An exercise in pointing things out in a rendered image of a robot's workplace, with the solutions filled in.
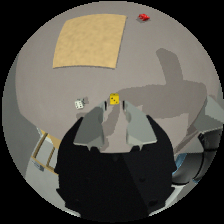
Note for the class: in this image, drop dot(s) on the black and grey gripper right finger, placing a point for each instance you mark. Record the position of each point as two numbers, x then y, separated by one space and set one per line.
147 134

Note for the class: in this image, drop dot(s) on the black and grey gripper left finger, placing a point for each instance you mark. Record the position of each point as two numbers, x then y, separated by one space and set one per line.
84 134

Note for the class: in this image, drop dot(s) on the tan mat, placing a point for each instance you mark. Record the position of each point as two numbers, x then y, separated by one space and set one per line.
90 40

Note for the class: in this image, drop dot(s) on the yellow die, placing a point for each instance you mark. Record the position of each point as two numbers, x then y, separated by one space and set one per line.
114 98

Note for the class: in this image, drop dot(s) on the white die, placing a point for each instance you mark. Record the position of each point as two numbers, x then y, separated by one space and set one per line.
79 103

